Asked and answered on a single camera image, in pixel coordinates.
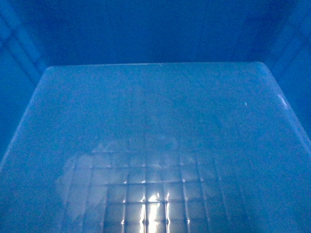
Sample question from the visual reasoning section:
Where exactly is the large blue plastic crate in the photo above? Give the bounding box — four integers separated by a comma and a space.
0, 0, 311, 233

